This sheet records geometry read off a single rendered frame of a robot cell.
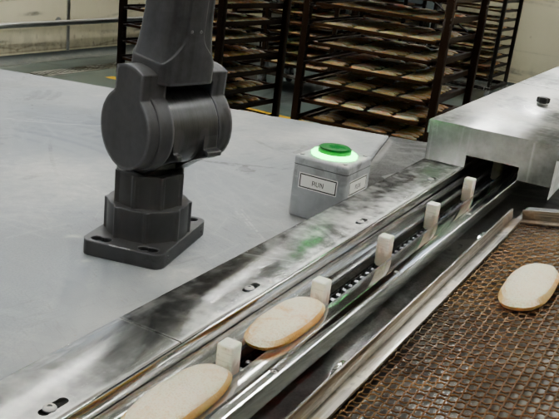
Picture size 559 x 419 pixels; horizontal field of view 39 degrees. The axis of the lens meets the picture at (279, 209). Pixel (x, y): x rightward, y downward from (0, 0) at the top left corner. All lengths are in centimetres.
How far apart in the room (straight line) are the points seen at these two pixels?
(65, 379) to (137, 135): 29
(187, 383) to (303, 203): 46
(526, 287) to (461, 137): 52
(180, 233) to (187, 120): 13
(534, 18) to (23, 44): 445
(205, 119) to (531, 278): 33
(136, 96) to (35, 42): 582
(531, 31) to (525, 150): 671
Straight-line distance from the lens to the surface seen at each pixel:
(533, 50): 779
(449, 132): 111
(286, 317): 61
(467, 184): 104
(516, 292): 61
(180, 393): 51
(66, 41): 677
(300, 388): 60
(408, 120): 307
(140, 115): 73
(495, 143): 110
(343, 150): 93
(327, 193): 92
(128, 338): 56
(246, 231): 88
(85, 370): 53
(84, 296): 72
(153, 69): 73
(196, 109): 76
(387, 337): 54
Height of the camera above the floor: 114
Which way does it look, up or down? 19 degrees down
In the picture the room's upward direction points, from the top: 7 degrees clockwise
